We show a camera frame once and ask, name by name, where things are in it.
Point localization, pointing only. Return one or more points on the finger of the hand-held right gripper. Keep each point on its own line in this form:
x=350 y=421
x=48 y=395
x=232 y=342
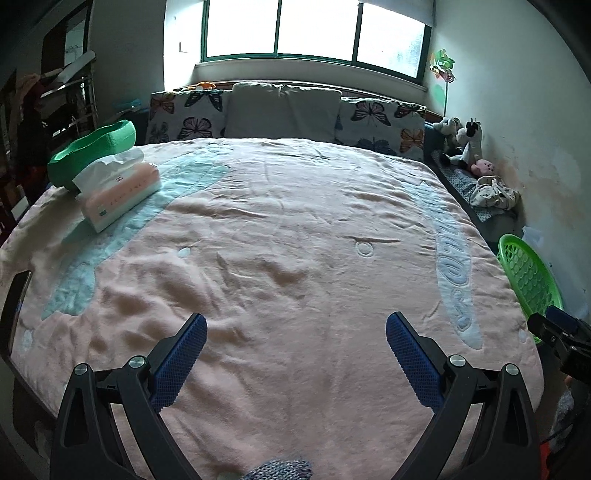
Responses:
x=551 y=334
x=565 y=318

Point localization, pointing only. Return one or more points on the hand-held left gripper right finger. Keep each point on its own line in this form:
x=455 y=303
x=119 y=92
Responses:
x=413 y=360

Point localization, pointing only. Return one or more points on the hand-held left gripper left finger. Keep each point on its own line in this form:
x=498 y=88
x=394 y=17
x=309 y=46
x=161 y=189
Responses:
x=180 y=360

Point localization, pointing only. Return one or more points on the green plastic basket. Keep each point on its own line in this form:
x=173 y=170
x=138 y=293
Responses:
x=531 y=277

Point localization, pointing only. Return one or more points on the person's right hand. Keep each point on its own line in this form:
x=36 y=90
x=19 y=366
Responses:
x=565 y=415

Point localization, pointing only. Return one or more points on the person's left hand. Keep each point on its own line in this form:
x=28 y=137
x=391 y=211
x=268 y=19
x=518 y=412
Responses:
x=279 y=470

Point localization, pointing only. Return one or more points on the white patterned cloth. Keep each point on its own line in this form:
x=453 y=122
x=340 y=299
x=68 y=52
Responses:
x=494 y=194

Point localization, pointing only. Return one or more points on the pink blanket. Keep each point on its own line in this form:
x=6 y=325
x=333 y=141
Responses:
x=277 y=254

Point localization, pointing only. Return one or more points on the pink plush toy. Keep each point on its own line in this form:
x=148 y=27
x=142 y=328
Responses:
x=482 y=168

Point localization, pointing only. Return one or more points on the pink tissue pack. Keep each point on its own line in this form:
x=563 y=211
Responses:
x=120 y=198

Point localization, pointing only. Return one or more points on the black phone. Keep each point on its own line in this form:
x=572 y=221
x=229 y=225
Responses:
x=14 y=314

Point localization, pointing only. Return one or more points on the dark patterned bench cushion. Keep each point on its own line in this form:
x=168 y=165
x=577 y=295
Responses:
x=455 y=177

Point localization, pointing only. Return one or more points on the black white plush cow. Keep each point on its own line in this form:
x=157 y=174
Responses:
x=468 y=147

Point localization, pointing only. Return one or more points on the grey plush dog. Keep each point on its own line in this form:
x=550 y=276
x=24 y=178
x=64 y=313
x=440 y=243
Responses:
x=448 y=129

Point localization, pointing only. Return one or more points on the green basin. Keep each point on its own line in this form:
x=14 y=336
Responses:
x=92 y=147

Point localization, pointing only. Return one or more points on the butterfly print pillow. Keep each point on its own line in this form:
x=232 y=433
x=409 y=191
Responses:
x=184 y=115
x=383 y=124

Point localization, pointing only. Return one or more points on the teal box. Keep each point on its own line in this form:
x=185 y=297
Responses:
x=127 y=104

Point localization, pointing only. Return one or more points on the hanging dark red clothes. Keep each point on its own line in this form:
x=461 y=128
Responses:
x=32 y=138

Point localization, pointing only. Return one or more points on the grey pillow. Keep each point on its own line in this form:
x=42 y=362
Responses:
x=281 y=110

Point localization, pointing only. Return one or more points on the colourful pinwheel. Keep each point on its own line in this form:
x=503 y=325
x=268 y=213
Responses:
x=442 y=64

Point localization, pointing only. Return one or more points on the metal rack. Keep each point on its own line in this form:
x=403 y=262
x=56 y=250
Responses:
x=74 y=92

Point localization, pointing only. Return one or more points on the green framed window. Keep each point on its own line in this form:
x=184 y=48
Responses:
x=318 y=27

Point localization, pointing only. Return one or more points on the white roller blind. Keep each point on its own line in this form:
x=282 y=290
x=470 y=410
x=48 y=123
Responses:
x=397 y=9

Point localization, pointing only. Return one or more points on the dark wooden frame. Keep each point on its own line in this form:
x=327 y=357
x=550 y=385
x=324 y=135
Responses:
x=51 y=37

